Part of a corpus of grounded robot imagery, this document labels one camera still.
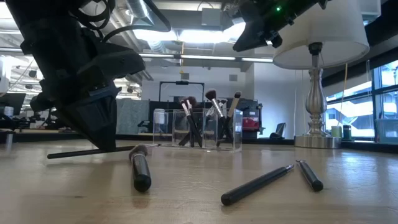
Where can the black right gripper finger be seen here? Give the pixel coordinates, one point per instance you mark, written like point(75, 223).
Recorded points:
point(276, 40)
point(253, 32)

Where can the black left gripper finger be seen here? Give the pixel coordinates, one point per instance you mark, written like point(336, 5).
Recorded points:
point(90, 124)
point(113, 124)

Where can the thin black makeup brush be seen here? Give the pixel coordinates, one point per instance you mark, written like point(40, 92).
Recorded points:
point(74, 153)
point(233, 107)
point(248, 188)
point(192, 100)
point(311, 177)
point(214, 109)

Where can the thick black makeup brush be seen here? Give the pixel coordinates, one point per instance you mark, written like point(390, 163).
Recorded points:
point(141, 174)
point(216, 107)

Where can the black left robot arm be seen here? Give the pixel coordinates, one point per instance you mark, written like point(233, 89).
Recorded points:
point(40, 25)

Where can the grey partition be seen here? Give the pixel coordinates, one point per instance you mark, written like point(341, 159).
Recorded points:
point(132, 116)

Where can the grey ceiling box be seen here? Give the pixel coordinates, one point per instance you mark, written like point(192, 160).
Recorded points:
point(211, 17)

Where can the ceiling light strip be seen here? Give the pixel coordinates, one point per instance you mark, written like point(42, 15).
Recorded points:
point(206, 57)

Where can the white shade table lamp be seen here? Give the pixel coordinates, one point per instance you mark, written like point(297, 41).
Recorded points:
point(315, 102)

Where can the white cup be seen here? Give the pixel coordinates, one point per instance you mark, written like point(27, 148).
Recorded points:
point(8, 111)

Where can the black chair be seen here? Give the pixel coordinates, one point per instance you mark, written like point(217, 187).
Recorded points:
point(280, 129)

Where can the clear acrylic brush organizer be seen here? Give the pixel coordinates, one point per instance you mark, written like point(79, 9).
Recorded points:
point(237, 130)

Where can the green cup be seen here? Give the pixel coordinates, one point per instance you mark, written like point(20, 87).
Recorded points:
point(336, 132)

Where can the dark bottle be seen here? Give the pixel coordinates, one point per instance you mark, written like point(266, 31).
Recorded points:
point(347, 132)

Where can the grey wall vent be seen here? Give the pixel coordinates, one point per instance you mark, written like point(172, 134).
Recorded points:
point(233, 77)
point(185, 76)

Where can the black portal frame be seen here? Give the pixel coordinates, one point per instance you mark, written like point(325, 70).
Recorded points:
point(182, 82)

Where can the grey metal post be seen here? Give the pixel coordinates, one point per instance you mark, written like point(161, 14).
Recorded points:
point(9, 140)

